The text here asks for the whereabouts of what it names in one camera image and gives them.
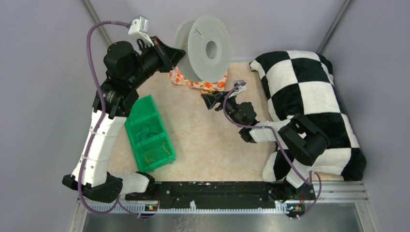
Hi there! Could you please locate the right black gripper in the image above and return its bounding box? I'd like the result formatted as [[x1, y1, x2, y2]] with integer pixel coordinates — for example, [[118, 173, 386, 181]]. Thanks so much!
[[201, 88, 243, 128]]

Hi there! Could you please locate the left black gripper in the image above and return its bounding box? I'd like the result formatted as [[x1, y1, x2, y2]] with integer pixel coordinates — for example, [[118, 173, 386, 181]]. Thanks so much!
[[128, 35, 186, 88]]

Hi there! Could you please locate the grey plastic cable spool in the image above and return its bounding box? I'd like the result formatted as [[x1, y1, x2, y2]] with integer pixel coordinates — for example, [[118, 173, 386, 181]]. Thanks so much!
[[174, 15, 232, 83]]

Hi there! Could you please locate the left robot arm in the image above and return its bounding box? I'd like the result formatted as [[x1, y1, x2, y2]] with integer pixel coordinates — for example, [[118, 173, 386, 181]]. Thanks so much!
[[62, 36, 186, 203]]

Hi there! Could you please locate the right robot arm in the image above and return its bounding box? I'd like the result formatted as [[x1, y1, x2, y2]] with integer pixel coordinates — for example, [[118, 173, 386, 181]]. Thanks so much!
[[201, 91, 330, 199]]

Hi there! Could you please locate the floral orange cloth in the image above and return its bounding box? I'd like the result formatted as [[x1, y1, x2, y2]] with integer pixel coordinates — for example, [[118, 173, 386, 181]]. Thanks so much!
[[169, 67, 228, 93]]

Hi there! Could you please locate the green plastic compartment bin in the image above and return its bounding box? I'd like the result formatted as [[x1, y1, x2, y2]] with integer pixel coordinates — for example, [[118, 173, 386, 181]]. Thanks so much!
[[125, 95, 176, 173]]

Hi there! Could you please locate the black white checkered pillow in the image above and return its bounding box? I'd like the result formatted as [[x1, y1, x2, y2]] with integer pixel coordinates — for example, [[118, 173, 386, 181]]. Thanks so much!
[[249, 50, 367, 181]]

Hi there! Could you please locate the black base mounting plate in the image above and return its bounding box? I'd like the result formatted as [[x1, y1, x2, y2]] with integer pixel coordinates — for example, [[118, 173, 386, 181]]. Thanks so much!
[[125, 181, 316, 209]]

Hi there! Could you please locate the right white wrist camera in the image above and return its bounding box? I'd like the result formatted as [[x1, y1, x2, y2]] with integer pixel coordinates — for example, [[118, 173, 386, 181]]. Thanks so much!
[[231, 80, 247, 97]]

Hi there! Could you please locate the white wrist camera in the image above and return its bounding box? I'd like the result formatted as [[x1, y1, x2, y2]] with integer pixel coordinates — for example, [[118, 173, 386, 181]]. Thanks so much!
[[231, 80, 247, 97], [128, 15, 154, 45]]

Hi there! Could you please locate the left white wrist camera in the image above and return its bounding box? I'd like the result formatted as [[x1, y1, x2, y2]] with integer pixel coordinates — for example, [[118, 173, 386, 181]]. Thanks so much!
[[128, 15, 154, 45]]

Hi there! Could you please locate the dark blue thin cable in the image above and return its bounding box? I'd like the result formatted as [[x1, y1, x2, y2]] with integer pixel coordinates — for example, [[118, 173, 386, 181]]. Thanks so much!
[[132, 125, 162, 145]]

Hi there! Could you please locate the aluminium frame rail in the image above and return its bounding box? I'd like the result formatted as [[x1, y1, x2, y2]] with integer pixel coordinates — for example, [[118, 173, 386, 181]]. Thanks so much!
[[86, 181, 368, 214]]

